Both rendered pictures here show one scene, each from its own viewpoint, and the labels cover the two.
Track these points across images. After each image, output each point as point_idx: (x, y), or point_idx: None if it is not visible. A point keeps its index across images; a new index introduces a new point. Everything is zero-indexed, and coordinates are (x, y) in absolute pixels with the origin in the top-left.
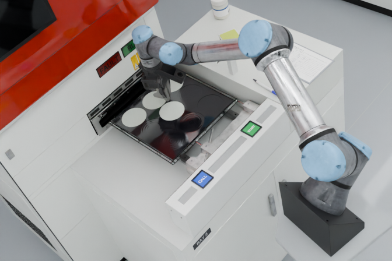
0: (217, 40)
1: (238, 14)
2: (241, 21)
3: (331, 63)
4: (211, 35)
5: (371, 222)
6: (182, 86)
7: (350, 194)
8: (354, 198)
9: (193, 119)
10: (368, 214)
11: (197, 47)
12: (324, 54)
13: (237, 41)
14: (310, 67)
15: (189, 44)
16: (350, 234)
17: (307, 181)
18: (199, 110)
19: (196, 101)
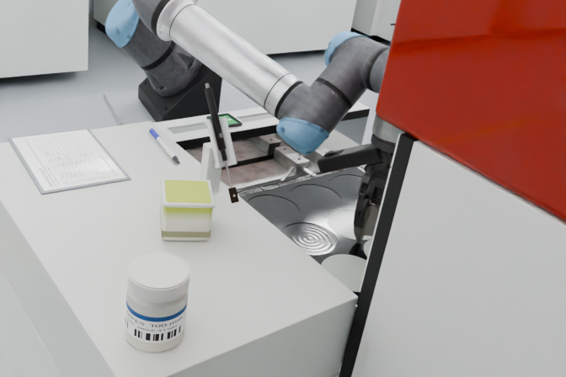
0: (248, 55)
1: (106, 310)
2: (114, 284)
3: (18, 136)
4: (220, 281)
5: (126, 98)
6: (325, 257)
7: (126, 116)
8: (125, 113)
9: (312, 199)
10: (122, 102)
11: (291, 73)
12: (10, 152)
13: (216, 19)
14: (60, 144)
15: (304, 90)
16: None
17: (187, 67)
18: (296, 207)
19: (300, 221)
